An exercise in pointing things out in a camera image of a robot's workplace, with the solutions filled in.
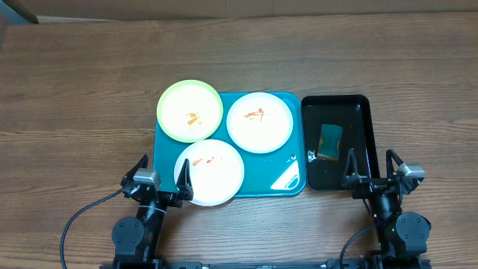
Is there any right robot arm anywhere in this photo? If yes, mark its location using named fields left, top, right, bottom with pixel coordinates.
left=338, top=149, right=432, bottom=268

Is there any white plate front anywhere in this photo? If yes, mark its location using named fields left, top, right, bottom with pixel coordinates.
left=174, top=139, right=245, bottom=206

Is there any white plate with sauce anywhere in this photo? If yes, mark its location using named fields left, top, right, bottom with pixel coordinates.
left=226, top=92, right=294, bottom=154

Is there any yellow-green plate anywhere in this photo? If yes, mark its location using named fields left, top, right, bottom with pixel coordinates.
left=156, top=79, right=223, bottom=143

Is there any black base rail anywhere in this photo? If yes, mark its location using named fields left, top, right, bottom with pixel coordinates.
left=99, top=257, right=432, bottom=269

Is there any green yellow sponge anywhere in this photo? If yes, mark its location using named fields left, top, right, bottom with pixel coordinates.
left=317, top=124, right=343, bottom=161

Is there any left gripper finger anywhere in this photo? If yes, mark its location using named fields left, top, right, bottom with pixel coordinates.
left=121, top=154, right=149, bottom=184
left=176, top=158, right=193, bottom=201

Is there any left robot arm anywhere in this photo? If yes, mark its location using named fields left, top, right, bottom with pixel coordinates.
left=112, top=155, right=193, bottom=269

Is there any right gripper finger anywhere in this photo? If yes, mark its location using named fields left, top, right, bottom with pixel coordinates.
left=385, top=149, right=404, bottom=178
left=341, top=148, right=361, bottom=187

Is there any black rectangular tray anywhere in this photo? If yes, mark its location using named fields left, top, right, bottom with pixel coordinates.
left=301, top=95, right=380, bottom=191

